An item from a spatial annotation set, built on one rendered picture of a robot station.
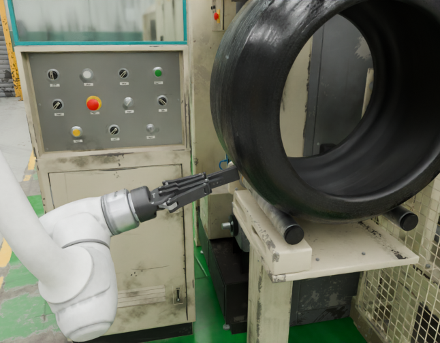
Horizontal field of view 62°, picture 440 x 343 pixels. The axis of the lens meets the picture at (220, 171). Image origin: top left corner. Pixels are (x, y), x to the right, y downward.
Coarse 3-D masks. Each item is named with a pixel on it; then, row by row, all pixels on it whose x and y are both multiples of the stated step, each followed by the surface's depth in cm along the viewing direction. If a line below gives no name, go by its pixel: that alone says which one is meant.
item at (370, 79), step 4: (368, 68) 122; (372, 68) 122; (368, 72) 122; (372, 72) 122; (368, 76) 123; (372, 76) 123; (368, 80) 123; (372, 80) 123; (368, 84) 124; (372, 84) 122; (368, 88) 124; (372, 88) 122; (368, 92) 124; (364, 96) 125; (368, 96) 125; (364, 100) 125; (368, 100) 125; (364, 104) 126; (364, 108) 126; (364, 112) 127
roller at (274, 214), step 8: (248, 184) 103; (256, 200) 96; (264, 200) 91; (264, 208) 90; (272, 208) 87; (272, 216) 85; (280, 216) 83; (288, 216) 82; (280, 224) 81; (288, 224) 79; (296, 224) 79; (280, 232) 80; (288, 232) 78; (296, 232) 78; (288, 240) 78; (296, 240) 79
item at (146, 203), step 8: (136, 192) 78; (144, 192) 78; (152, 192) 82; (136, 200) 77; (144, 200) 77; (152, 200) 78; (160, 200) 77; (136, 208) 77; (144, 208) 77; (152, 208) 77; (160, 208) 77; (144, 216) 78; (152, 216) 78
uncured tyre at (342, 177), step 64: (256, 0) 73; (320, 0) 62; (384, 0) 88; (256, 64) 65; (384, 64) 98; (256, 128) 68; (384, 128) 102; (256, 192) 80; (320, 192) 75; (384, 192) 79
